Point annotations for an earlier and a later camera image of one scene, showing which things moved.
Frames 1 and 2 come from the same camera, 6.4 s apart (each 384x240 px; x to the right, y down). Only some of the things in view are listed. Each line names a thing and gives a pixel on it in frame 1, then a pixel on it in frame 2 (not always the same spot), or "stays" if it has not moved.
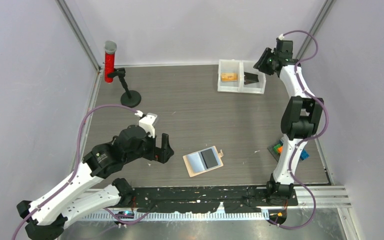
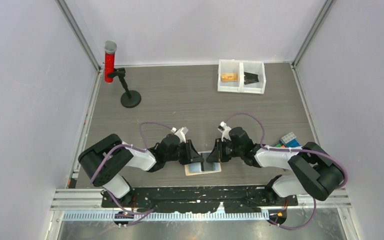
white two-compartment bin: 240,76 stays
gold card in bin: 229,77 stays
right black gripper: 259,64 to 217,155
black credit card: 250,78 stays
